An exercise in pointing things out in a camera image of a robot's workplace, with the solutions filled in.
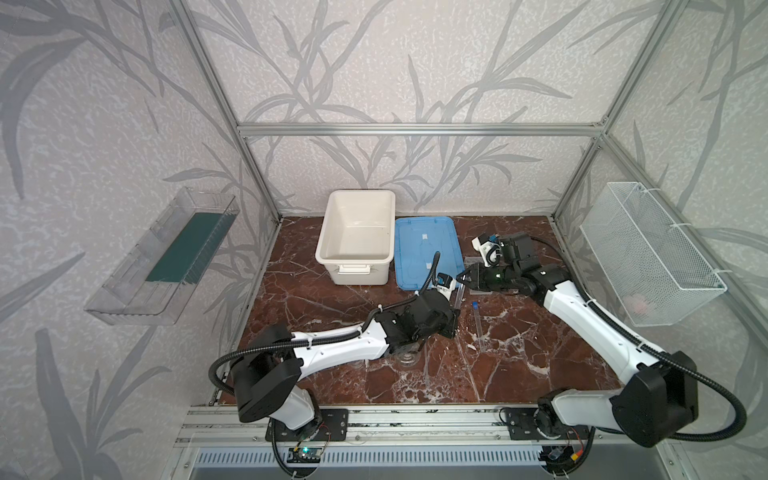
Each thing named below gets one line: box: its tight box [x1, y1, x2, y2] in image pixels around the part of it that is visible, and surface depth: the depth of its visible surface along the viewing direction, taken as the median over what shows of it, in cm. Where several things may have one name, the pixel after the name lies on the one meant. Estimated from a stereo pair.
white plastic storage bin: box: [315, 190, 396, 285], surface depth 108 cm
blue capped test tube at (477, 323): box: [472, 301, 482, 352], surface depth 93 cm
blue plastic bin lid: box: [394, 216, 465, 291], surface depth 115 cm
